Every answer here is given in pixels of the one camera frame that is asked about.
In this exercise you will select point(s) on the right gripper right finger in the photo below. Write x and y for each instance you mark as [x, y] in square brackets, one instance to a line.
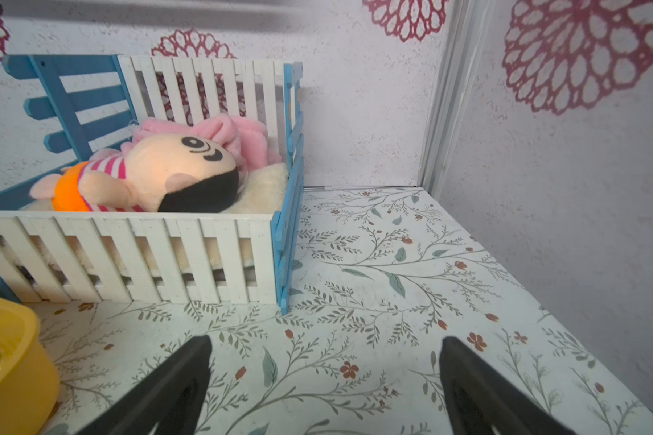
[479, 400]

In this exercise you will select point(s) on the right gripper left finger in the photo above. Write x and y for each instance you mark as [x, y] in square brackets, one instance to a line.
[167, 401]

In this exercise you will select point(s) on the yellow plastic storage box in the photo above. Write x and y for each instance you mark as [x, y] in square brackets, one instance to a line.
[29, 380]

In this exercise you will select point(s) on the plush doll in crib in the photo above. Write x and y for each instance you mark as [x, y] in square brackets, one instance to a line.
[162, 173]

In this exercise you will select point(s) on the cream crib mattress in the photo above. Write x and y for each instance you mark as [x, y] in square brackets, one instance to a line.
[264, 191]

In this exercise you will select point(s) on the white blue toy crib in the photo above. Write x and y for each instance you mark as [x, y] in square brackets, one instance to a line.
[152, 257]

